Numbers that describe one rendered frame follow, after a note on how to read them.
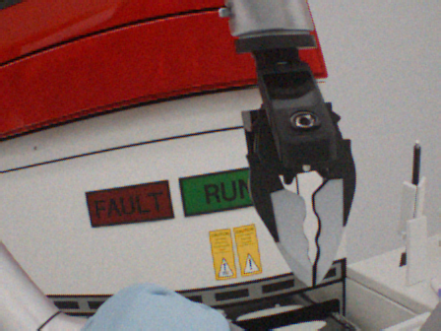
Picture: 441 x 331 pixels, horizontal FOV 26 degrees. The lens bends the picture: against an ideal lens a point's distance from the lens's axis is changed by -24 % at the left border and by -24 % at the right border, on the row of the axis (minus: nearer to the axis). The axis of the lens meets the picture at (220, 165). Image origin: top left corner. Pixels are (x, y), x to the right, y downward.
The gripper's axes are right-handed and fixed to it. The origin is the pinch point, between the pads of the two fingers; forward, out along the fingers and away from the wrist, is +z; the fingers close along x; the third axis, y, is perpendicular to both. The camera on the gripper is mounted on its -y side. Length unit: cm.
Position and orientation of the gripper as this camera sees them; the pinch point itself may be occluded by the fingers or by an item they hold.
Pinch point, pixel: (314, 273)
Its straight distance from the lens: 94.5
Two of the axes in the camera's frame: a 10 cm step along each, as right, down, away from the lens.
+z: 1.5, 9.9, 0.5
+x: -9.8, 1.6, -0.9
